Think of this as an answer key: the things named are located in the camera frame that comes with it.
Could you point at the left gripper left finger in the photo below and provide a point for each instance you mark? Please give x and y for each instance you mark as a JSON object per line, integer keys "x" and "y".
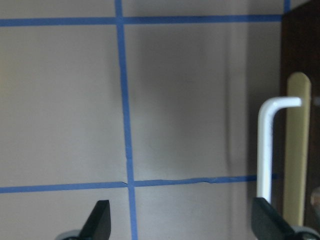
{"x": 98, "y": 224}

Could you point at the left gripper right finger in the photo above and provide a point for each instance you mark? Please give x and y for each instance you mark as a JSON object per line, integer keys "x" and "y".
{"x": 267, "y": 224}

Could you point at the white drawer handle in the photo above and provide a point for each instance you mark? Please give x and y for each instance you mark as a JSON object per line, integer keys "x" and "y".
{"x": 265, "y": 125}

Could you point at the dark wooden drawer box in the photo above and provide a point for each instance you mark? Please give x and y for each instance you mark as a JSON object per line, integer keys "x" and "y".
{"x": 300, "y": 52}

